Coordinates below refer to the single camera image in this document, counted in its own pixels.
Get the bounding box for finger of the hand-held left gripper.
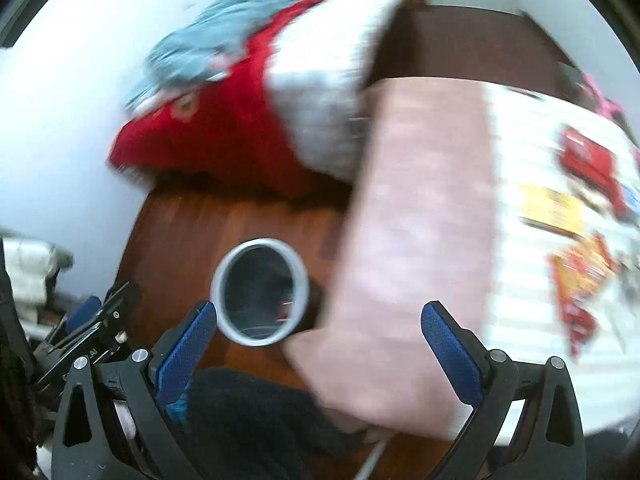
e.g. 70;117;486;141
50;280;142;357
46;295;104;350

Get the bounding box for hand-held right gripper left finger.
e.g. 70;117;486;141
52;300;218;480

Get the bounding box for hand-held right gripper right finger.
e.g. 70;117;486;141
421;301;586;480

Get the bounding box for white rimmed trash bin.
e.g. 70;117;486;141
210;238;326;348

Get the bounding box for orange red snack packet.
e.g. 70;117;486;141
547;232;621;356

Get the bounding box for yellow snack packet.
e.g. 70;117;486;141
517;183;588;238

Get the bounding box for blue clothing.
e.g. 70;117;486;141
164;391;193;423

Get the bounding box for white cloth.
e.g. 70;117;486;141
0;237;73;306

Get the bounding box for dark grey fuzzy garment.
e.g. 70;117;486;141
185;367;381;480

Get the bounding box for brown table cloth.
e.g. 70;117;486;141
285;79;501;441

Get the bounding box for red floral blanket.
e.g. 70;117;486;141
107;0;361;196

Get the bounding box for blue quilt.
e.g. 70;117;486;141
125;0;401;111

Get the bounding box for bed with checkered mattress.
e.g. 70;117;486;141
270;0;406;181

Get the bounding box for pink toy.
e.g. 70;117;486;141
580;74;623;118

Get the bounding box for grey box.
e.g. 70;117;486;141
559;62;587;97

